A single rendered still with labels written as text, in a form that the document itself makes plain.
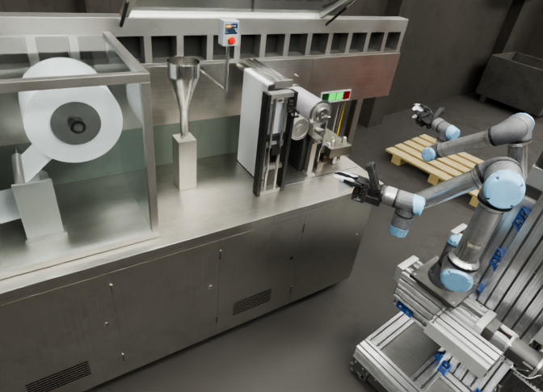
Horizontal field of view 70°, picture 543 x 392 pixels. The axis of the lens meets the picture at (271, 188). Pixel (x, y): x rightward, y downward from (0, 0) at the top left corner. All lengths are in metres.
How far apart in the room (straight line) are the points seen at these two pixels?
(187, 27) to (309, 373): 1.92
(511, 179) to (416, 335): 1.30
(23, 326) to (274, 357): 1.30
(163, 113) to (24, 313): 1.06
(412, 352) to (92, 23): 2.24
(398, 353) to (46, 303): 1.73
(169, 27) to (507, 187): 1.51
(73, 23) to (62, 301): 1.10
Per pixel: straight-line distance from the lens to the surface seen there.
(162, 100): 2.04
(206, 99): 2.12
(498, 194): 1.47
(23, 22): 1.86
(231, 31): 1.72
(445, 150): 2.22
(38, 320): 1.82
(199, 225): 1.77
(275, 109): 1.81
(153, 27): 1.94
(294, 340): 2.51
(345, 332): 2.63
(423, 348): 2.47
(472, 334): 1.92
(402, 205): 1.56
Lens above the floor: 2.03
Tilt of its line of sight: 33 degrees down
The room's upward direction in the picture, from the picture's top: 8 degrees clockwise
